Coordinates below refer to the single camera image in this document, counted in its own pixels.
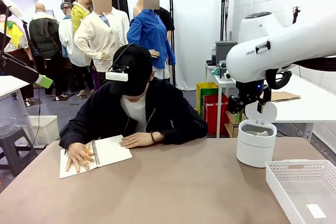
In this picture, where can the mannequin in yellow-green jacket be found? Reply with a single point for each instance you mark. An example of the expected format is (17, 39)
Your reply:
(77, 16)

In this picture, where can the white rectangular label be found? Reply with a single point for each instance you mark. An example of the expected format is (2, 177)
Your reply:
(316, 211)

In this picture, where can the white backdrop cloth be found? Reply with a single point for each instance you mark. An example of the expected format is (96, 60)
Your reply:
(197, 24)

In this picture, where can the white perforated plastic basket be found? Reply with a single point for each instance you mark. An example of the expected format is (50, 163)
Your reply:
(278, 190)

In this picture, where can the black tripod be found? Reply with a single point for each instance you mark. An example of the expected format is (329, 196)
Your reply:
(296, 15)

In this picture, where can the large white table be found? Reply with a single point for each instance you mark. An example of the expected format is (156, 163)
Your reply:
(315, 103)

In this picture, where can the yellow pencil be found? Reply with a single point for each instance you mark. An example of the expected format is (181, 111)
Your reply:
(88, 150)

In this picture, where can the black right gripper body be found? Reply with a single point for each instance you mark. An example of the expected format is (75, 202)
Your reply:
(248, 93)

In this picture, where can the black light stand pole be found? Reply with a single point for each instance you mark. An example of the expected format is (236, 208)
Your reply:
(225, 3)

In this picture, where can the brown cardboard sheet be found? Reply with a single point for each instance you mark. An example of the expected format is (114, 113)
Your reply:
(286, 96)

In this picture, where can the black cap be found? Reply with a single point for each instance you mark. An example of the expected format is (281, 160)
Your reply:
(134, 69)

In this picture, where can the white spiral notebook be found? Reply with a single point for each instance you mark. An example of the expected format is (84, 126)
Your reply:
(113, 150)

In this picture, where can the clear plastic bowl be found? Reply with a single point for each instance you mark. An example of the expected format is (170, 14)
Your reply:
(6, 125)

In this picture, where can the mannequin in cream cardigan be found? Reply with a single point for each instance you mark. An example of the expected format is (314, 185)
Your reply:
(97, 37)

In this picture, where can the mannequin in white shirt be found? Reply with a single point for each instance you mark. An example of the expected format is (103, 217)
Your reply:
(65, 37)

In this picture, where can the person's right hand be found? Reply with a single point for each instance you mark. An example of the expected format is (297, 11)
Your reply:
(78, 155)

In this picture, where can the mannequin in blue shirt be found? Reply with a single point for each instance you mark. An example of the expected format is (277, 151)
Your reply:
(147, 32)

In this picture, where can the person's right forearm black sleeve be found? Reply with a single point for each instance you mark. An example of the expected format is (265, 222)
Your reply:
(71, 134)

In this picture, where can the wooden shelf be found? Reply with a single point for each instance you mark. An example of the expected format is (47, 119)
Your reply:
(231, 129)

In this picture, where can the mannequin in dark puffer jacket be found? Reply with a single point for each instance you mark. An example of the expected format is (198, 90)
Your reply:
(43, 37)

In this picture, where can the white side table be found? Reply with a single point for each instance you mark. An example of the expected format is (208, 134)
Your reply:
(10, 82)

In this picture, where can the dark bottle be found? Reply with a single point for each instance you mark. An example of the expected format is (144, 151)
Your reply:
(213, 56)

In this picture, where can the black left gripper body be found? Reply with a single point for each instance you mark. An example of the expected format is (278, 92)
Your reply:
(3, 41)

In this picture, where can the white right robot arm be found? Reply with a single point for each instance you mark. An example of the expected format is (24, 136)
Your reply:
(262, 51)

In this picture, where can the white head-mounted camera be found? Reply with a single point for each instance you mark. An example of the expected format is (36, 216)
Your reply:
(116, 76)

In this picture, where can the person's left forearm black sleeve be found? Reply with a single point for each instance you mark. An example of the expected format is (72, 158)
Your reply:
(183, 132)

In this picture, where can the person in black jacket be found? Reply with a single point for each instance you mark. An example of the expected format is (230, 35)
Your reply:
(157, 108)

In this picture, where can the white paper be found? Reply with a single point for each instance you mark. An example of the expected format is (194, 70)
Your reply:
(262, 132)

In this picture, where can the dark grey plastic stool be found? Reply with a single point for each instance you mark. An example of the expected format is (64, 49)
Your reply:
(15, 140)

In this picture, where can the grey tray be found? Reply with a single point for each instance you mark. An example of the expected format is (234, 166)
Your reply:
(223, 70)

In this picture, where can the yellow bag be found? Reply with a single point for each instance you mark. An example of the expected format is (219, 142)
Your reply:
(200, 98)

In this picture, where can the red bag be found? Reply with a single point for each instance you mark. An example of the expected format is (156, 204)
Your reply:
(215, 119)

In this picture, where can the small white table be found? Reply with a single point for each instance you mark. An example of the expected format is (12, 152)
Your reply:
(223, 83)

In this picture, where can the white lidded trash bin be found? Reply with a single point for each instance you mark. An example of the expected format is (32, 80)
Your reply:
(254, 153)

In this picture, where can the white storage box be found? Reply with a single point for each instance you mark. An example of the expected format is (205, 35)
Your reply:
(47, 129)

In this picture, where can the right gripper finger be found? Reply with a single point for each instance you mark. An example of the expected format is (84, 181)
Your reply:
(236, 104)
(266, 95)

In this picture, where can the grey box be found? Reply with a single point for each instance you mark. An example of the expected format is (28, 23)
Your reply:
(223, 51)

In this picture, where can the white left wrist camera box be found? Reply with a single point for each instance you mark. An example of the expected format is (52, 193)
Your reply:
(14, 7)

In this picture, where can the mannequin in black t-shirt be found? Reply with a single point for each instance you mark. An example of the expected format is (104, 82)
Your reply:
(166, 19)

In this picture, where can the mannequin in yellow vest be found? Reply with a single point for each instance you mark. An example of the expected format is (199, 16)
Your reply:
(14, 35)

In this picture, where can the teal cloth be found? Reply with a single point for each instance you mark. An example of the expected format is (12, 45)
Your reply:
(215, 71)

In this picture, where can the person's left hand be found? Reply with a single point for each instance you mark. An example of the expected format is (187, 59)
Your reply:
(139, 140)

